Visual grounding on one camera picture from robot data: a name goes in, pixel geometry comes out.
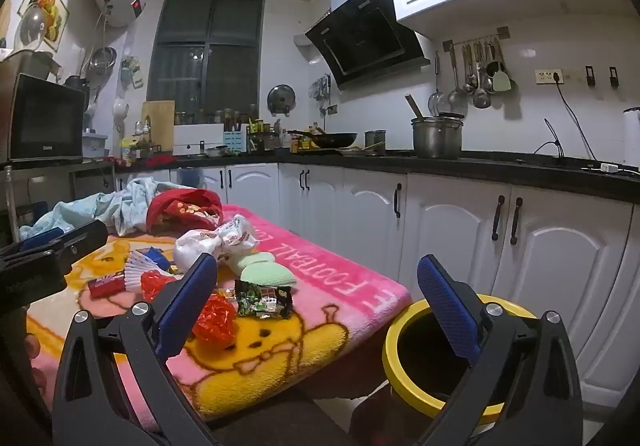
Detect black power cable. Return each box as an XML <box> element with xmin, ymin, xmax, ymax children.
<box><xmin>532</xmin><ymin>76</ymin><xmax>601</xmax><ymax>161</ymax></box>

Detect large steel stockpot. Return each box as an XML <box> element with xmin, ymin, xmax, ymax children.
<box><xmin>411</xmin><ymin>113</ymin><xmax>463</xmax><ymax>159</ymax></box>

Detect yellow-rimmed black bin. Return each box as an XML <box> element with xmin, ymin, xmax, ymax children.
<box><xmin>382</xmin><ymin>293</ymin><xmax>551</xmax><ymax>427</ymax></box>

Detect red cloth garment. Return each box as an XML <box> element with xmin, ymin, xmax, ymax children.
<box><xmin>146</xmin><ymin>189</ymin><xmax>223</xmax><ymax>231</ymax></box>

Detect green hanging scrub pads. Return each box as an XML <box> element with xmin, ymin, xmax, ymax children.
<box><xmin>121</xmin><ymin>56</ymin><xmax>144</xmax><ymax>89</ymax></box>

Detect dark kitchen window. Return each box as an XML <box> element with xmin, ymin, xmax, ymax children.
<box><xmin>146</xmin><ymin>0</ymin><xmax>264</xmax><ymax>114</ymax></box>

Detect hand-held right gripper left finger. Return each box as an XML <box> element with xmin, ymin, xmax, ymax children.
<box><xmin>52</xmin><ymin>252</ymin><xmax>219</xmax><ymax>446</ymax></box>

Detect blue slotted utensil holder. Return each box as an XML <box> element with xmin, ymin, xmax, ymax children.
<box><xmin>223</xmin><ymin>126</ymin><xmax>250</xmax><ymax>151</ymax></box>

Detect black wok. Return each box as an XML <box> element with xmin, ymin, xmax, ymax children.
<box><xmin>286</xmin><ymin>128</ymin><xmax>359</xmax><ymax>150</ymax></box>

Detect pink printed blanket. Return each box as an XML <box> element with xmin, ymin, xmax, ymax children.
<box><xmin>20</xmin><ymin>203</ymin><xmax>413</xmax><ymax>434</ymax></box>

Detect clear glass dome lid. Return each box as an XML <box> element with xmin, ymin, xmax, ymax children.
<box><xmin>15</xmin><ymin>4</ymin><xmax>50</xmax><ymax>51</ymax></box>

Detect row of hanging utensils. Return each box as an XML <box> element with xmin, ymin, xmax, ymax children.
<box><xmin>430</xmin><ymin>38</ymin><xmax>516</xmax><ymax>109</ymax></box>

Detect white exhaust duct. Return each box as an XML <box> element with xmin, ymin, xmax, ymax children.
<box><xmin>294</xmin><ymin>36</ymin><xmax>321</xmax><ymax>65</ymax></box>

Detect black microwave oven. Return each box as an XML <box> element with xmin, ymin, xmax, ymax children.
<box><xmin>7</xmin><ymin>73</ymin><xmax>87</xmax><ymax>163</ymax></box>

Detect row of glass jars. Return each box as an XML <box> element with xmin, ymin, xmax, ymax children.
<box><xmin>175</xmin><ymin>104</ymin><xmax>261</xmax><ymax>125</ymax></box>

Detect hanging pot lid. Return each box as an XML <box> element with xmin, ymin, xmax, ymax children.
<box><xmin>266</xmin><ymin>84</ymin><xmax>297</xmax><ymax>115</ymax></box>

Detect large red wrapper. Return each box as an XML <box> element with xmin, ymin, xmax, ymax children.
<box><xmin>192</xmin><ymin>292</ymin><xmax>238</xmax><ymax>346</ymax></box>

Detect wooden cutting board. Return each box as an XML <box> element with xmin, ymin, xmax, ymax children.
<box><xmin>141</xmin><ymin>100</ymin><xmax>176</xmax><ymax>149</ymax></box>

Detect row of condiment bottles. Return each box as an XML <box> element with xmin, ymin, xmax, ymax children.
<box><xmin>250</xmin><ymin>118</ymin><xmax>323</xmax><ymax>153</ymax></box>

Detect hanging steel colander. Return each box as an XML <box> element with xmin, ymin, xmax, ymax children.
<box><xmin>87</xmin><ymin>47</ymin><xmax>118</xmax><ymax>76</ymax></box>

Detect white plastic bag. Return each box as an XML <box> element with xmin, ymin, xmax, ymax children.
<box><xmin>173</xmin><ymin>215</ymin><xmax>261</xmax><ymax>271</ymax></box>

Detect small red wrapper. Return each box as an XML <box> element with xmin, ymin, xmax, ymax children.
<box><xmin>140</xmin><ymin>271</ymin><xmax>176</xmax><ymax>301</ymax></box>

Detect person's left hand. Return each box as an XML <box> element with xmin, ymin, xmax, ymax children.
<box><xmin>22</xmin><ymin>332</ymin><xmax>42</xmax><ymax>361</ymax></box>

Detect green snack packet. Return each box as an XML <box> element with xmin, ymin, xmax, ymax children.
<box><xmin>235</xmin><ymin>278</ymin><xmax>293</xmax><ymax>320</ymax></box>

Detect black range hood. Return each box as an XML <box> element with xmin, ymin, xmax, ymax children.
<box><xmin>305</xmin><ymin>0</ymin><xmax>432</xmax><ymax>89</ymax></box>

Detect framed fruit wall picture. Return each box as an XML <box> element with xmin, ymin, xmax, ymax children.
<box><xmin>17</xmin><ymin>0</ymin><xmax>70</xmax><ymax>51</ymax></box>

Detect light blue cloth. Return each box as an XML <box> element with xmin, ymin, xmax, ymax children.
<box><xmin>20</xmin><ymin>177</ymin><xmax>183</xmax><ymax>239</ymax></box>

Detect black kitchen countertop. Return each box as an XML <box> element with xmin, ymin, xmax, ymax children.
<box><xmin>107</xmin><ymin>146</ymin><xmax>640</xmax><ymax>214</ymax></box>

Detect red white packet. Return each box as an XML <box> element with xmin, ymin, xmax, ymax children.
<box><xmin>87</xmin><ymin>272</ymin><xmax>126</xmax><ymax>297</ymax></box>

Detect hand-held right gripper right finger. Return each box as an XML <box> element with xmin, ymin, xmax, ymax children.
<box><xmin>416</xmin><ymin>254</ymin><xmax>585</xmax><ymax>446</ymax></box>

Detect grey plastic box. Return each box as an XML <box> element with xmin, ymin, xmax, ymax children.
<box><xmin>82</xmin><ymin>132</ymin><xmax>108</xmax><ymax>157</ymax></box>

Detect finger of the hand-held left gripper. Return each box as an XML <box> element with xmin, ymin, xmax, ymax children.
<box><xmin>50</xmin><ymin>220</ymin><xmax>109</xmax><ymax>267</ymax></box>
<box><xmin>0</xmin><ymin>226</ymin><xmax>66</xmax><ymax>259</ymax></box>

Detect hanging small kitchen tools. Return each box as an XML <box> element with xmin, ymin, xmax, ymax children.
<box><xmin>310</xmin><ymin>74</ymin><xmax>333</xmax><ymax>101</ymax></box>

